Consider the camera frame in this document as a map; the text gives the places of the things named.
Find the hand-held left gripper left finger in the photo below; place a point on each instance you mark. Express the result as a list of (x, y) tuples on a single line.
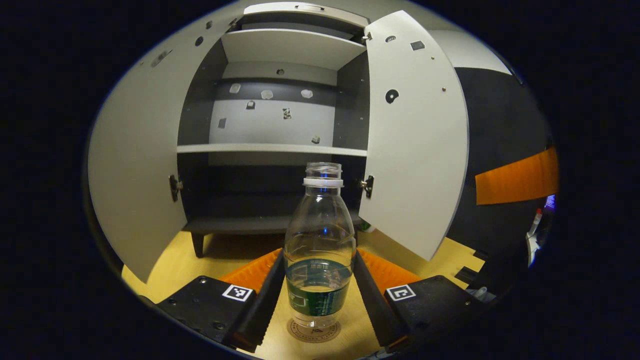
[(267, 305)]

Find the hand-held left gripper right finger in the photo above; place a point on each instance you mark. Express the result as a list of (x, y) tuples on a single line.
[(372, 305)]

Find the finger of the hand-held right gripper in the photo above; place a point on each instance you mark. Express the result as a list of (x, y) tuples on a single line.
[(520, 177)]

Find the round brown coaster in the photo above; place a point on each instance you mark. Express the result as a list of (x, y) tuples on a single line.
[(295, 331)]

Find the clear plastic bottle green label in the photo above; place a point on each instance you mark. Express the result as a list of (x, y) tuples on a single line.
[(320, 235)]

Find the white cabinet door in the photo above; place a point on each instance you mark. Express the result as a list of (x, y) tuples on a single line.
[(140, 150), (420, 140)]

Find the white and grey cabinet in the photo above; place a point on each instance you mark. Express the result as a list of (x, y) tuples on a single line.
[(280, 47)]

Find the white cabinet drawer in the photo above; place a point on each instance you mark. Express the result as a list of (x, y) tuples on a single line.
[(280, 9)]

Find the watermelon slice toy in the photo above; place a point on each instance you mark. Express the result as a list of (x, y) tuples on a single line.
[(366, 228)]

